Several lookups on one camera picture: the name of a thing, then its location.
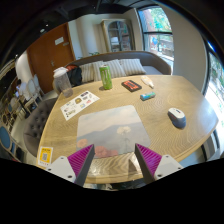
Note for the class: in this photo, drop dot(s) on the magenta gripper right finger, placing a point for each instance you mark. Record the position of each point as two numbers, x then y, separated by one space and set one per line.
153 165

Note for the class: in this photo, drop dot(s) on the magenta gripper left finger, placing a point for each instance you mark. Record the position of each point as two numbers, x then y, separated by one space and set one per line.
75 167

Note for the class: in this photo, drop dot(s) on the painted landscape mouse pad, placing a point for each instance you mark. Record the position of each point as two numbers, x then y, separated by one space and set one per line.
112 132

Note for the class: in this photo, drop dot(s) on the white grey computer mouse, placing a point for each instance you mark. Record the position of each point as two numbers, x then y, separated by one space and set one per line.
177 117

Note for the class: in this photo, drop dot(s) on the yellow QR code card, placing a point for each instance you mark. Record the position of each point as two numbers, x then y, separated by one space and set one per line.
45 156

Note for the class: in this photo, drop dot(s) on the teal eraser block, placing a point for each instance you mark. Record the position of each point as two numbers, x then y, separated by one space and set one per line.
147 96

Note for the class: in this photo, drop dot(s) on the white sticker sheet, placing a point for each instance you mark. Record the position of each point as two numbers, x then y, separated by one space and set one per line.
77 104

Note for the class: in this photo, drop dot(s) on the grey tufted chair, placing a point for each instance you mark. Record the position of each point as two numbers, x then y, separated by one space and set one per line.
35 124

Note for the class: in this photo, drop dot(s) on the blue padded chair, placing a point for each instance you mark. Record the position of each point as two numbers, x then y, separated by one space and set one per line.
5 139

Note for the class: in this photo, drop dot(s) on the black red small box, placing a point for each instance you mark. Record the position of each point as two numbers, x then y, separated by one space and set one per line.
131 85

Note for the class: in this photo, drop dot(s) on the clear plastic wrapped packet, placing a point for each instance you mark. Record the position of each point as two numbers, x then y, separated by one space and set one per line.
145 79

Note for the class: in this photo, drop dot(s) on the black backpack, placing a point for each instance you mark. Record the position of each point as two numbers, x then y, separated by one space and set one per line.
75 75

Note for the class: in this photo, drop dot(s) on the striped cushion left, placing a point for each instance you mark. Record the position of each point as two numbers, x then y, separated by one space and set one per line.
87 72

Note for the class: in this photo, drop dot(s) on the striped cushion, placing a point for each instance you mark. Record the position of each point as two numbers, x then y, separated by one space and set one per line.
87 72
116 69
132 67

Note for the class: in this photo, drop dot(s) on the green drink can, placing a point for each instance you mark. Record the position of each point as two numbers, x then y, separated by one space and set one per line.
105 76

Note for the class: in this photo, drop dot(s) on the grey curved sofa bench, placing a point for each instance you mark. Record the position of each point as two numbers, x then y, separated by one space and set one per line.
152 64

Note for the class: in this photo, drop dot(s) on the striped cushion right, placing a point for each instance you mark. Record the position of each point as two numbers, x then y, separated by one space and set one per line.
132 67

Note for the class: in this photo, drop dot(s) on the striped cushion middle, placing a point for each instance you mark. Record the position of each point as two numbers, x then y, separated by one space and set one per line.
116 69

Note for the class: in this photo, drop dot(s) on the brown wooden door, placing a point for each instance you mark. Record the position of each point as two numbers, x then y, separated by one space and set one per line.
51 51

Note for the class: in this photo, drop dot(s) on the glass door display cabinet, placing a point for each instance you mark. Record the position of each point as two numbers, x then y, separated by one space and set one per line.
118 35

